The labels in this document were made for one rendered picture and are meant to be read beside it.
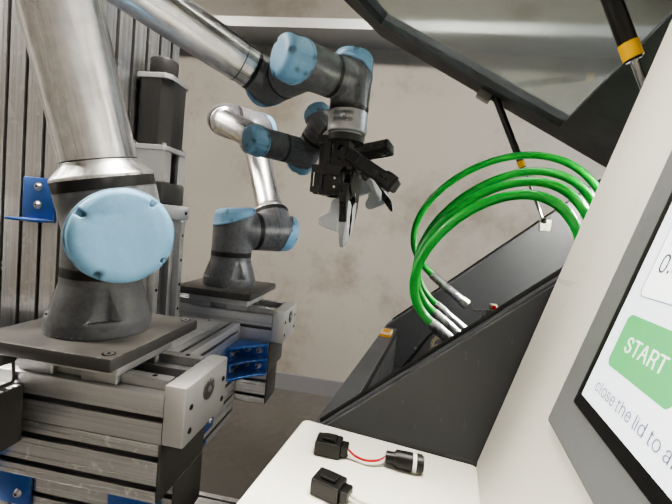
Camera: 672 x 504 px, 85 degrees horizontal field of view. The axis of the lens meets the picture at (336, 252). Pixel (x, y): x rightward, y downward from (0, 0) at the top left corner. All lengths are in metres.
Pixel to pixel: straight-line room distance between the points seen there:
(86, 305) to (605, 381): 0.61
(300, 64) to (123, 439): 0.63
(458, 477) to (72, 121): 0.58
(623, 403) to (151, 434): 0.56
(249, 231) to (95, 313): 0.54
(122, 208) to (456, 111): 2.46
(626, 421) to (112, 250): 0.48
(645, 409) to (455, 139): 2.52
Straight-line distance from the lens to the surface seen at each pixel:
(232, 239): 1.07
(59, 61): 0.54
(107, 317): 0.66
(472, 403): 0.49
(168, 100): 0.93
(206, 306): 1.11
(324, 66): 0.68
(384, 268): 2.60
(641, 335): 0.27
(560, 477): 0.32
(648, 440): 0.24
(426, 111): 2.73
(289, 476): 0.44
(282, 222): 1.14
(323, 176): 0.70
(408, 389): 0.49
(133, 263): 0.51
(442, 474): 0.49
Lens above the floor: 1.24
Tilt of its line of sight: 4 degrees down
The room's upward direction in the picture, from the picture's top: 6 degrees clockwise
